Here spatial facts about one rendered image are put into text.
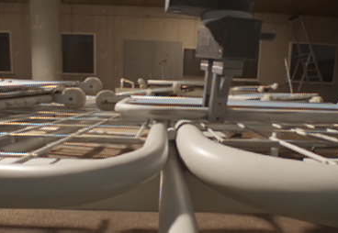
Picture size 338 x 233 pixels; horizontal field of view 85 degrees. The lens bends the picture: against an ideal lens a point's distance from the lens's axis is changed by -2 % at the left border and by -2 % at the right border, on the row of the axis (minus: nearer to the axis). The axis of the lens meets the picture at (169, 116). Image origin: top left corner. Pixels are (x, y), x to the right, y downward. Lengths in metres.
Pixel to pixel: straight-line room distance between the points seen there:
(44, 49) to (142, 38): 2.99
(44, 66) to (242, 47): 4.78
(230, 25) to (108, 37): 6.64
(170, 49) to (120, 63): 1.68
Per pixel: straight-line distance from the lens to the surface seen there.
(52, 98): 0.62
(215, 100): 0.31
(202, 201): 0.28
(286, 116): 0.40
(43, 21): 5.12
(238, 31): 0.27
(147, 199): 0.27
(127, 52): 6.58
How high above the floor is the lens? 0.55
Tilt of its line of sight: 7 degrees down
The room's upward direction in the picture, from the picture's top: 2 degrees clockwise
